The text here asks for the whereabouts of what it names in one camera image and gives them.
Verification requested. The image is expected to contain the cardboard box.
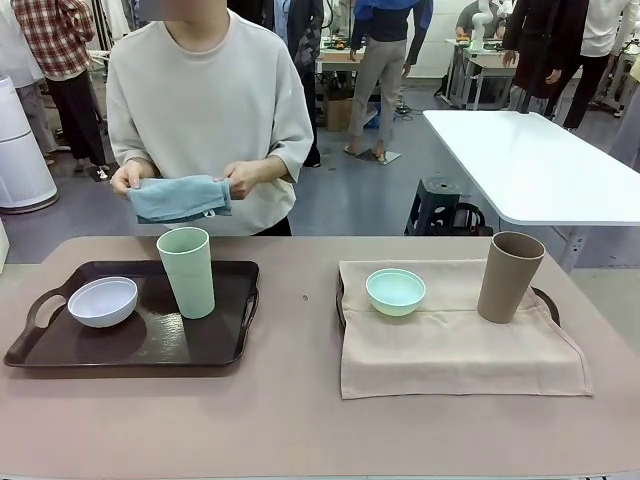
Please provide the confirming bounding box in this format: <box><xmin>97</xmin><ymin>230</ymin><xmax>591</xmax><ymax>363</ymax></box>
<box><xmin>324</xmin><ymin>97</ymin><xmax>356</xmax><ymax>132</ymax></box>

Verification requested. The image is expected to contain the light green plastic bowl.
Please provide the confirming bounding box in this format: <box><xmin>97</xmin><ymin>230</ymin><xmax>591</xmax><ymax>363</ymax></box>
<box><xmin>365</xmin><ymin>268</ymin><xmax>427</xmax><ymax>317</ymax></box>

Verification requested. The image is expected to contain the tall brown cup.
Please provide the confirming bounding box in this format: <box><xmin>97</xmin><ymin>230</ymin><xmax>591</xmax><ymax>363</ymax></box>
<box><xmin>476</xmin><ymin>231</ymin><xmax>546</xmax><ymax>325</ymax></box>

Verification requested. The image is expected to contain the white table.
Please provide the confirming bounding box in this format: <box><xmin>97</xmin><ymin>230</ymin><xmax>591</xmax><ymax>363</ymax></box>
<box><xmin>422</xmin><ymin>110</ymin><xmax>640</xmax><ymax>274</ymax></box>

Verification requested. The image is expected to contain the person's right hand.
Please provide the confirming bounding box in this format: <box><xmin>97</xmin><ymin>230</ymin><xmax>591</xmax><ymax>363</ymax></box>
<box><xmin>110</xmin><ymin>163</ymin><xmax>147</xmax><ymax>199</ymax></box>

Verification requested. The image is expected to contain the person in blue jacket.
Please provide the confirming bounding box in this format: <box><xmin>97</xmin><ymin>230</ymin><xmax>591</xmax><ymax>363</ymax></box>
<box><xmin>344</xmin><ymin>0</ymin><xmax>434</xmax><ymax>164</ymax></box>

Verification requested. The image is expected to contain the blue towel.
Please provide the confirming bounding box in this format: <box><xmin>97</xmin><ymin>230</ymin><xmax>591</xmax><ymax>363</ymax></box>
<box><xmin>125</xmin><ymin>174</ymin><xmax>235</xmax><ymax>225</ymax></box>

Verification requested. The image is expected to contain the person's left hand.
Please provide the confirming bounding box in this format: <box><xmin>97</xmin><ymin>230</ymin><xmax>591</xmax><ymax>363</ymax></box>
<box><xmin>213</xmin><ymin>160</ymin><xmax>264</xmax><ymax>200</ymax></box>

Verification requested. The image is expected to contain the white plastic bowl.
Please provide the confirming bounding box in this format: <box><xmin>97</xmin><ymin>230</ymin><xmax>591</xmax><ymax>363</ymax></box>
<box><xmin>67</xmin><ymin>277</ymin><xmax>139</xmax><ymax>329</ymax></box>

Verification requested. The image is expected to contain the person in dark patterned jacket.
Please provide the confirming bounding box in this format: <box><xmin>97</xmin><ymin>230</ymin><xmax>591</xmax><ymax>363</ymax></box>
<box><xmin>272</xmin><ymin>0</ymin><xmax>325</xmax><ymax>169</ymax></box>

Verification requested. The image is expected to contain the white cabinet edge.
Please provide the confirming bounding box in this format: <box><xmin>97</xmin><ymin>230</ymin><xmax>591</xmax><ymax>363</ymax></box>
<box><xmin>0</xmin><ymin>214</ymin><xmax>10</xmax><ymax>276</ymax></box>

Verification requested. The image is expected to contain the person in cream sweater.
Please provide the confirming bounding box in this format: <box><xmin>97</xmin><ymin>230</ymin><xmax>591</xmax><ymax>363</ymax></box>
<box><xmin>106</xmin><ymin>0</ymin><xmax>315</xmax><ymax>237</ymax></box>

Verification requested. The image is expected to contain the tall light green cup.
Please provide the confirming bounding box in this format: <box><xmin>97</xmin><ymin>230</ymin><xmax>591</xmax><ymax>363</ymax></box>
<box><xmin>156</xmin><ymin>227</ymin><xmax>216</xmax><ymax>320</ymax></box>

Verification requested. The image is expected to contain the dark teal plastic stool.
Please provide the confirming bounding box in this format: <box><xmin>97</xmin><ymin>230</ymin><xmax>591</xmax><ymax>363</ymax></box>
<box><xmin>404</xmin><ymin>177</ymin><xmax>464</xmax><ymax>236</ymax></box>

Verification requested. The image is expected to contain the beige cloth mat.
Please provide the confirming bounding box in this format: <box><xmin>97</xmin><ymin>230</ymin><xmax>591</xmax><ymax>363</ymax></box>
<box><xmin>338</xmin><ymin>258</ymin><xmax>595</xmax><ymax>401</ymax></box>

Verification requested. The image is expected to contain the person in red plaid shirt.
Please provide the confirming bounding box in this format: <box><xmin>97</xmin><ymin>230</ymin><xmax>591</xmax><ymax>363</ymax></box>
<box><xmin>9</xmin><ymin>0</ymin><xmax>109</xmax><ymax>174</ymax></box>

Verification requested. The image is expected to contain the person in white shirt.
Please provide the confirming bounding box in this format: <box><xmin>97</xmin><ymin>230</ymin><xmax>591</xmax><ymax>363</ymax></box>
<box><xmin>562</xmin><ymin>0</ymin><xmax>626</xmax><ymax>131</ymax></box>

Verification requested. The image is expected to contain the person in dark long coat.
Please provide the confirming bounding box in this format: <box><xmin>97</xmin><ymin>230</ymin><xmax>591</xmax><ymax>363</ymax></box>
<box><xmin>502</xmin><ymin>0</ymin><xmax>591</xmax><ymax>119</ymax></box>

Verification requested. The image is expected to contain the black bag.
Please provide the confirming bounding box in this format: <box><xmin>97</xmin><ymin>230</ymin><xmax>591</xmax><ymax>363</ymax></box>
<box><xmin>452</xmin><ymin>203</ymin><xmax>494</xmax><ymax>236</ymax></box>

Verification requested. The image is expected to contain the metal floor plate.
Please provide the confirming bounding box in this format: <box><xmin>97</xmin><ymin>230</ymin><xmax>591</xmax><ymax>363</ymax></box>
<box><xmin>357</xmin><ymin>147</ymin><xmax>403</xmax><ymax>165</ymax></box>

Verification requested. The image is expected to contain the background work desk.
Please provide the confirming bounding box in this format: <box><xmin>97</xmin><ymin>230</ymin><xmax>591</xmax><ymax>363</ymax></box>
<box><xmin>447</xmin><ymin>39</ymin><xmax>521</xmax><ymax>109</ymax></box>

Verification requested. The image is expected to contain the white air purifier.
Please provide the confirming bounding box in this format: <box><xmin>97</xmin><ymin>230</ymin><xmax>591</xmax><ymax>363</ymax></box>
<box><xmin>0</xmin><ymin>74</ymin><xmax>59</xmax><ymax>214</ymax></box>

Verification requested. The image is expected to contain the dark brown tray with handles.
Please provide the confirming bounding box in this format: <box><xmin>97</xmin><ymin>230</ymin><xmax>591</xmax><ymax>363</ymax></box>
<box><xmin>334</xmin><ymin>277</ymin><xmax>562</xmax><ymax>331</ymax></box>
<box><xmin>3</xmin><ymin>259</ymin><xmax>261</xmax><ymax>370</ymax></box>

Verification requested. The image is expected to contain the person's left forearm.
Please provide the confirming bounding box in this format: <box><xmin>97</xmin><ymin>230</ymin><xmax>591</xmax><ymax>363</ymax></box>
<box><xmin>255</xmin><ymin>153</ymin><xmax>286</xmax><ymax>186</ymax></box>

